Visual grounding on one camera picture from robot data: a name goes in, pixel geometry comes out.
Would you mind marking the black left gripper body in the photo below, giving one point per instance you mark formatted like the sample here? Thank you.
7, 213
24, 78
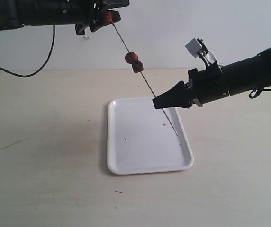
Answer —
80, 13

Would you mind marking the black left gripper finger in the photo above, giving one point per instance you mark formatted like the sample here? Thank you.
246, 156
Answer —
111, 4
100, 22

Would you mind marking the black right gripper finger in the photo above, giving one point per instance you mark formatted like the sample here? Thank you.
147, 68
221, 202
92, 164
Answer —
174, 102
179, 91

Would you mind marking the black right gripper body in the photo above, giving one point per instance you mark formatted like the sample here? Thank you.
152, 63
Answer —
207, 85

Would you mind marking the thin metal skewer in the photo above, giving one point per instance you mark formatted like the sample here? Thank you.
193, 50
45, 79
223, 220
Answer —
128, 50

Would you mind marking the dark brown rounded block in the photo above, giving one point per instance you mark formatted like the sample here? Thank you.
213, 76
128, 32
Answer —
137, 66

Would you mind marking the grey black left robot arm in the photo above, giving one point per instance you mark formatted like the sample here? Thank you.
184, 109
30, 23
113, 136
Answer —
15, 14

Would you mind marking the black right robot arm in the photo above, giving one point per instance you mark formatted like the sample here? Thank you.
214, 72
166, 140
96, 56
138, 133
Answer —
251, 74

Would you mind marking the white plastic tray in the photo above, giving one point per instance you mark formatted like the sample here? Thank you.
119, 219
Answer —
142, 139

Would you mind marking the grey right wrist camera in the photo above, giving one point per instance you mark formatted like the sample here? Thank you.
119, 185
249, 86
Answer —
196, 47

